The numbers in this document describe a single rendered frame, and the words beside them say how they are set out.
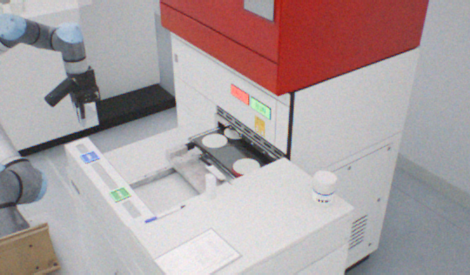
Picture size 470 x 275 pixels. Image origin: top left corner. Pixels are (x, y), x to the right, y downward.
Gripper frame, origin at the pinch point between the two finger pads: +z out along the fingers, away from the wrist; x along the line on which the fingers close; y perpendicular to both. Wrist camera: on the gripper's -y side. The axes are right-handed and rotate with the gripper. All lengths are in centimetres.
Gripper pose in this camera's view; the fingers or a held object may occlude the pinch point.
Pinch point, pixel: (81, 124)
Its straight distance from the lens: 181.8
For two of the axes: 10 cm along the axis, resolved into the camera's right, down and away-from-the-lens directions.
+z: 0.0, 8.4, 5.5
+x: -5.8, -4.4, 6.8
